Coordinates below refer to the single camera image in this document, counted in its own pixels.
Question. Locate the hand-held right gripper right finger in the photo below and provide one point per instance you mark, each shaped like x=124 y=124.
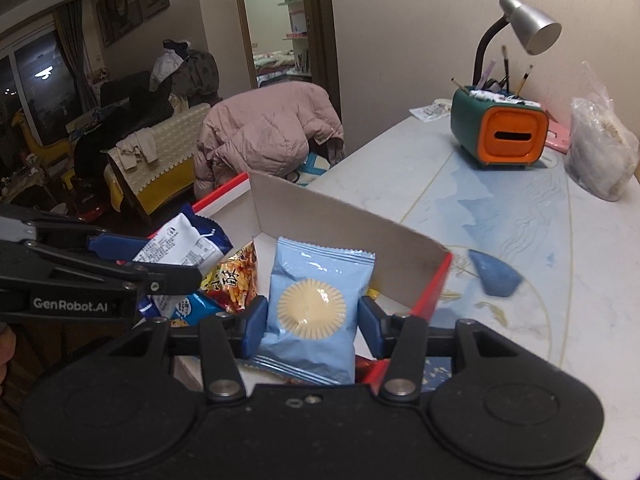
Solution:
x=367 y=325

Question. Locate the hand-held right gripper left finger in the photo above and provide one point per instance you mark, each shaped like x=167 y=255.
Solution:
x=255 y=325

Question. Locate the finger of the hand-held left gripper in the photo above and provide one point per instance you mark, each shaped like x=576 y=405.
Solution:
x=117 y=246
x=165 y=281

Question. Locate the white and blue snack packet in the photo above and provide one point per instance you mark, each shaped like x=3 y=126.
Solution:
x=172 y=242

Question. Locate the bright blue snack packet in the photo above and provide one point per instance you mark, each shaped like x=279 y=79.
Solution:
x=197 y=307

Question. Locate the light blue sun-print snack packet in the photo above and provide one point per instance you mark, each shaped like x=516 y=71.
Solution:
x=315 y=270

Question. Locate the red cardboard box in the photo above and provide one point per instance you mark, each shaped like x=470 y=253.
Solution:
x=320 y=220

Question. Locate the person's left hand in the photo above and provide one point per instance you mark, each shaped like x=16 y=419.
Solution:
x=5 y=355

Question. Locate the red and yellow snack packet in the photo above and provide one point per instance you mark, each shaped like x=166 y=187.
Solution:
x=235 y=275

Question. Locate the beige garment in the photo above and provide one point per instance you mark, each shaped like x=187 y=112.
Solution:
x=137 y=147

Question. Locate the yellow giraffe toy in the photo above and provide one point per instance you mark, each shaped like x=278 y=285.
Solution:
x=45 y=152

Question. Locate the sofa with cream cover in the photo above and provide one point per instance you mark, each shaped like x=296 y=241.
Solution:
x=175 y=135

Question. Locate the black clothes heap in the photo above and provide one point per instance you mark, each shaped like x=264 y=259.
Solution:
x=125 y=105

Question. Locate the blue and white cushion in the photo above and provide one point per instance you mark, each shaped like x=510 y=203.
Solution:
x=310 y=170

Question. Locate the dark window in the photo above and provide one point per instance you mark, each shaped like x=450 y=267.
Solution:
x=35 y=90

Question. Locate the pink puffer jacket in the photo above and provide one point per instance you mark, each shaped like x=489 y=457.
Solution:
x=260 y=130

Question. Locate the pile of dark clothes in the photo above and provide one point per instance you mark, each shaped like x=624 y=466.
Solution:
x=195 y=72

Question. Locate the grey curtain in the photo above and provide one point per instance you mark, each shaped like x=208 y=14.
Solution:
x=75 y=55

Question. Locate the green and orange pen holder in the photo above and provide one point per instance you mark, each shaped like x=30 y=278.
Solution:
x=467 y=125

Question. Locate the white paper leaflet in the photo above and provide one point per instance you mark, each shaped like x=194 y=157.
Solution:
x=430 y=110

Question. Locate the pink folder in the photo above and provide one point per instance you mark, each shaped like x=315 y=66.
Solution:
x=557 y=135

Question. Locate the clear plastic bag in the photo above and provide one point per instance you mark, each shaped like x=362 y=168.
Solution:
x=600 y=150

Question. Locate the silver gooseneck desk lamp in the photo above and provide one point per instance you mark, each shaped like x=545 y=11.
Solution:
x=532 y=22

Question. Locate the large framed wall picture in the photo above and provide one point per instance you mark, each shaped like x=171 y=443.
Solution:
x=117 y=2

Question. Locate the wooden door frame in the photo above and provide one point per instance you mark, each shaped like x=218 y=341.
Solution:
x=322 y=35

